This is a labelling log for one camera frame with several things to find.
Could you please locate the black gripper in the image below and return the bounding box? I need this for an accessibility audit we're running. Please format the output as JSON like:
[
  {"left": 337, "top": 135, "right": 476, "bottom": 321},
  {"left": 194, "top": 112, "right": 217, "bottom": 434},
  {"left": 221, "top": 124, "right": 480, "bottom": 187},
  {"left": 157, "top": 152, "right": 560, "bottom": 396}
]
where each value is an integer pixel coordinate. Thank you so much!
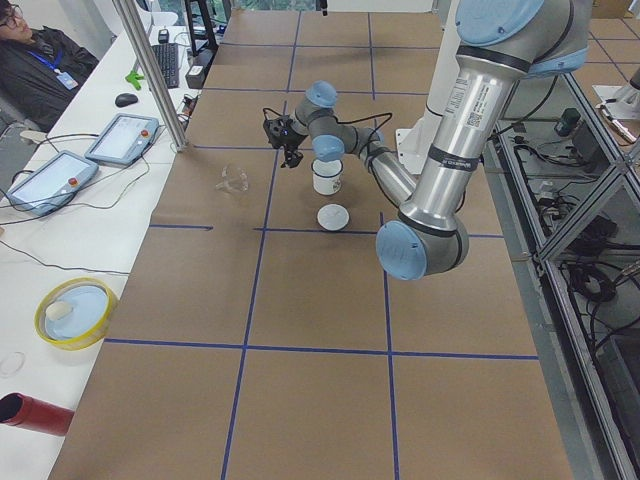
[{"left": 263, "top": 115, "right": 304, "bottom": 168}]

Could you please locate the white mug lid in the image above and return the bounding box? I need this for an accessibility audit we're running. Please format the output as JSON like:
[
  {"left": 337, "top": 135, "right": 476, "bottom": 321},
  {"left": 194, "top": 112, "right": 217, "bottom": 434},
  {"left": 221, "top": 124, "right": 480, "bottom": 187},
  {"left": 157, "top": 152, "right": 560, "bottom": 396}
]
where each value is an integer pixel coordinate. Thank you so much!
[{"left": 316, "top": 204, "right": 350, "bottom": 231}]

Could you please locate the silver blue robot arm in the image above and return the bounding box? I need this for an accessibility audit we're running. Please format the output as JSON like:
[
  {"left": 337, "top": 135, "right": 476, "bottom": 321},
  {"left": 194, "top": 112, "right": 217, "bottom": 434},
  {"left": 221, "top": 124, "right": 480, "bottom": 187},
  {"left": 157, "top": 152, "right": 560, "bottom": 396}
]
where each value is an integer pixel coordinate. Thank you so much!
[{"left": 263, "top": 1, "right": 592, "bottom": 280}]

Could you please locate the white enamel mug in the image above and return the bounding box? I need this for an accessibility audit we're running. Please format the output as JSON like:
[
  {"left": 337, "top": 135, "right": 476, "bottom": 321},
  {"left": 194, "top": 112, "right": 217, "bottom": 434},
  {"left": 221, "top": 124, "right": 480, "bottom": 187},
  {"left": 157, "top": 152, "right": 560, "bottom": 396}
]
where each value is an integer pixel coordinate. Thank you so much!
[{"left": 311, "top": 159, "right": 344, "bottom": 196}]

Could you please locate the black power adapter box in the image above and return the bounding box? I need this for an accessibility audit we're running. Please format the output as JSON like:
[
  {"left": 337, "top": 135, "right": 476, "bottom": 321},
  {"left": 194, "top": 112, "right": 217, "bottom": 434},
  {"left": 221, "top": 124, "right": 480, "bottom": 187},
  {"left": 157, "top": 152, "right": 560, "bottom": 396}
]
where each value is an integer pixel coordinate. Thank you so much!
[{"left": 185, "top": 65, "right": 206, "bottom": 90}]

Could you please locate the black keyboard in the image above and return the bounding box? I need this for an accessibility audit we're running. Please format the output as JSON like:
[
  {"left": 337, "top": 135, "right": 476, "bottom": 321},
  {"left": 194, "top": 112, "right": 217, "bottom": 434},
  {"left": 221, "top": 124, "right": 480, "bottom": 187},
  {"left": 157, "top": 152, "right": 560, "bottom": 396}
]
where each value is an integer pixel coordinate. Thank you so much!
[{"left": 151, "top": 43, "right": 180, "bottom": 89}]

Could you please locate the far teach pendant tablet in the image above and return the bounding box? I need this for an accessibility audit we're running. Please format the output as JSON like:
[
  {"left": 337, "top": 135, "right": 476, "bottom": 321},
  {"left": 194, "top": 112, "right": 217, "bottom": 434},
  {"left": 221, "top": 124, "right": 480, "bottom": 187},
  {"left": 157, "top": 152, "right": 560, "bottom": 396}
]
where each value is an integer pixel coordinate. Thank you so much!
[{"left": 84, "top": 113, "right": 159, "bottom": 166}]

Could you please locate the teach pendant tablet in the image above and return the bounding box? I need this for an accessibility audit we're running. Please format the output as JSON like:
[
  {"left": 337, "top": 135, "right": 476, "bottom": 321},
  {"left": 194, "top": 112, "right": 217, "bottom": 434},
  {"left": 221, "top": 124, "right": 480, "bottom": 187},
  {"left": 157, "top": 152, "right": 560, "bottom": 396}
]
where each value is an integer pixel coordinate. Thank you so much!
[
  {"left": 84, "top": 113, "right": 159, "bottom": 166},
  {"left": 7, "top": 150, "right": 98, "bottom": 216}
]

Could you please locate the green plastic clip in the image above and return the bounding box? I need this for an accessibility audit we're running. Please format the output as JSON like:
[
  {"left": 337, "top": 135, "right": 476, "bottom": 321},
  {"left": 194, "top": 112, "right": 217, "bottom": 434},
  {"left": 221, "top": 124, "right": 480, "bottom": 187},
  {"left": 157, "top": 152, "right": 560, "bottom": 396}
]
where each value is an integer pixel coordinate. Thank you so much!
[{"left": 125, "top": 70, "right": 145, "bottom": 91}]

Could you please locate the black computer mouse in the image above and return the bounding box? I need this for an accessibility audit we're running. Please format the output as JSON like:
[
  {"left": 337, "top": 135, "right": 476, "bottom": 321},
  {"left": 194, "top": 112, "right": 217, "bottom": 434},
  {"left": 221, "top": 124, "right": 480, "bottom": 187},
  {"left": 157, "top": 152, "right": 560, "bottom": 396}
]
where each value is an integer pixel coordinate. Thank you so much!
[{"left": 114, "top": 93, "right": 139, "bottom": 108}]

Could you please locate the near teach pendant tablet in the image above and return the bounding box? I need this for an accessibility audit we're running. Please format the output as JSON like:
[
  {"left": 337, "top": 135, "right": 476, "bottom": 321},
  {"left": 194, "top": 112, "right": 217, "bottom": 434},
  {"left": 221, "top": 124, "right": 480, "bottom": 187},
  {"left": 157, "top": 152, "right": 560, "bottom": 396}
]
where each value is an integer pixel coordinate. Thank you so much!
[{"left": 7, "top": 150, "right": 98, "bottom": 216}]

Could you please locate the seated person in black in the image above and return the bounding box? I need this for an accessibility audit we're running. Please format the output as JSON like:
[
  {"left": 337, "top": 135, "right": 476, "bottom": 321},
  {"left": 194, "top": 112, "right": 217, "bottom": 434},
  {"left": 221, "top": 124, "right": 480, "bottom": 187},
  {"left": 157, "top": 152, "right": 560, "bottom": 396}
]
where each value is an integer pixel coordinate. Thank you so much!
[{"left": 1, "top": 1, "right": 99, "bottom": 132}]

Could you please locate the yellow rimmed blue bowl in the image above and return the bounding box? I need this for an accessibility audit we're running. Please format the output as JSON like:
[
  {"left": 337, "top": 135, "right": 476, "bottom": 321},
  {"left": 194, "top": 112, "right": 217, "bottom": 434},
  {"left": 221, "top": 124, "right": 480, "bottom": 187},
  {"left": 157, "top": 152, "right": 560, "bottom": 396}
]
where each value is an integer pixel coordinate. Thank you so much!
[{"left": 34, "top": 277, "right": 119, "bottom": 351}]

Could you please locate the metal equipment rack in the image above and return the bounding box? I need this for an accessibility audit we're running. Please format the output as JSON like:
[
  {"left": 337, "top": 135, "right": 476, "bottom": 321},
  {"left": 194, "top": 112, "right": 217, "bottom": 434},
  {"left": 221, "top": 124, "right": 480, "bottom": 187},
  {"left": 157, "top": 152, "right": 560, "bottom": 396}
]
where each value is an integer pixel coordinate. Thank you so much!
[{"left": 484, "top": 62, "right": 639, "bottom": 479}]

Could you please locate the clear round dish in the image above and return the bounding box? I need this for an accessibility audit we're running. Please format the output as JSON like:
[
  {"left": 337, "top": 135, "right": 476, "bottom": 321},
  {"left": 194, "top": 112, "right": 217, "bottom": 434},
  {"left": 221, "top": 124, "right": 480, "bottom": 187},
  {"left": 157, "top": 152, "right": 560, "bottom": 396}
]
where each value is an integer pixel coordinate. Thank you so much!
[{"left": 0, "top": 351, "right": 26, "bottom": 379}]

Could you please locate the red cylinder tube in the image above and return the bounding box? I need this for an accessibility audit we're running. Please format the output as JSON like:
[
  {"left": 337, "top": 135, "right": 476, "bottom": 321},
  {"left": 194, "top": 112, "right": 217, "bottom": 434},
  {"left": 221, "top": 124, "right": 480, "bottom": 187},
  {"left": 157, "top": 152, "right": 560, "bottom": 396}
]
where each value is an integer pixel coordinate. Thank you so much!
[{"left": 1, "top": 392, "right": 74, "bottom": 436}]

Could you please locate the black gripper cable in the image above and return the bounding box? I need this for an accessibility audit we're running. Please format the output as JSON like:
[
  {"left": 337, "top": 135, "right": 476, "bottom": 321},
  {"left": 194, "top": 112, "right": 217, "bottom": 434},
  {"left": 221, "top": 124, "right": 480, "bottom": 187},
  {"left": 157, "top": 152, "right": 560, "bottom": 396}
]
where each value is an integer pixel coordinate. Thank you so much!
[{"left": 261, "top": 102, "right": 394, "bottom": 151}]

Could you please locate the aluminium frame post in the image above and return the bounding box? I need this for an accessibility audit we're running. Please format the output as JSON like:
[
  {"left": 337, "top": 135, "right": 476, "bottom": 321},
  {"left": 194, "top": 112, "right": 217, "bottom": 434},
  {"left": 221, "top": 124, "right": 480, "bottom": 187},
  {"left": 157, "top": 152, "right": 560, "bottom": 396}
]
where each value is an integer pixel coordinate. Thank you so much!
[{"left": 113, "top": 0, "right": 187, "bottom": 152}]

